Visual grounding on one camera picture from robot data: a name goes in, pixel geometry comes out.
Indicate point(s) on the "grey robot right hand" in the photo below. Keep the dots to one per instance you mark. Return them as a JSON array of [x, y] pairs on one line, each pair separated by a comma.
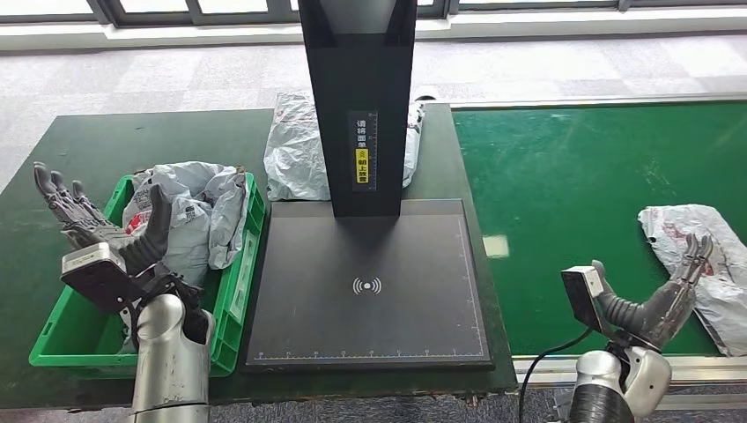
[[659, 315]]

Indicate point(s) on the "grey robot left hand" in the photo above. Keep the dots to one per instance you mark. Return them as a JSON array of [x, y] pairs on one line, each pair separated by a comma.
[[140, 251]]

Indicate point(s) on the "white parcel with QR codes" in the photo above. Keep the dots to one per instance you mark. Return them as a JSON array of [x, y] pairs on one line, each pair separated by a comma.
[[187, 245]]

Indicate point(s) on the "grey parcel smudged red print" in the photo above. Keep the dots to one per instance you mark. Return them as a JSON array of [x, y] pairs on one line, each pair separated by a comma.
[[723, 292]]

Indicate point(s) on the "grey-blue parcel dark red print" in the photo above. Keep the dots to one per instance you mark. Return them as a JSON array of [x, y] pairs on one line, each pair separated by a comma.
[[227, 216]]

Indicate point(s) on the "green conveyor belt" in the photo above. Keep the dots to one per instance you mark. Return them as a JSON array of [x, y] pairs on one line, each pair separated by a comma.
[[554, 175]]

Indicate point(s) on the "crumpled grey parcel bag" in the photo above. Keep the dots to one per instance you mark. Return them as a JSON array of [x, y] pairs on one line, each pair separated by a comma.
[[295, 152]]

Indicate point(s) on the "black inbound scanner machine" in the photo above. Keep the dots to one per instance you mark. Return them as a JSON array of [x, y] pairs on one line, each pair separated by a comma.
[[359, 70]]

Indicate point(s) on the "white conveyor roller end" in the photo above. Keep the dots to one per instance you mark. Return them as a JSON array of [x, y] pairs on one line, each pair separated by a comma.
[[427, 94]]

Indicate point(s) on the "green plastic crate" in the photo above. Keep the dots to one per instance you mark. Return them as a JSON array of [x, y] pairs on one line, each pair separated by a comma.
[[64, 333]]

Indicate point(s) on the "black yellow label strip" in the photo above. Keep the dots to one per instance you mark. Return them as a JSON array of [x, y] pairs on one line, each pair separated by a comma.
[[362, 169]]

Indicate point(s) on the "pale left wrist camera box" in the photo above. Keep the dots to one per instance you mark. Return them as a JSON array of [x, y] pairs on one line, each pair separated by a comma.
[[93, 263]]

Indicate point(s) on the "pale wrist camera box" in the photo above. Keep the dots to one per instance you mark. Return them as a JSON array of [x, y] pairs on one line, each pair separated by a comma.
[[583, 298], [93, 263]]

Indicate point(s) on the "aluminium conveyor frame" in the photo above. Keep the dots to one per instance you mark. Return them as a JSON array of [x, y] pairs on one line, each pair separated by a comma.
[[700, 365]]

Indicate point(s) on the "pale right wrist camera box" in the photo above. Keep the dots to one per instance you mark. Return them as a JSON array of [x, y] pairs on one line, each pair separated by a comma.
[[583, 298]]

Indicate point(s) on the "black window frame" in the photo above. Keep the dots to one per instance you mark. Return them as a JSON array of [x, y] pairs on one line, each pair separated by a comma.
[[146, 20]]

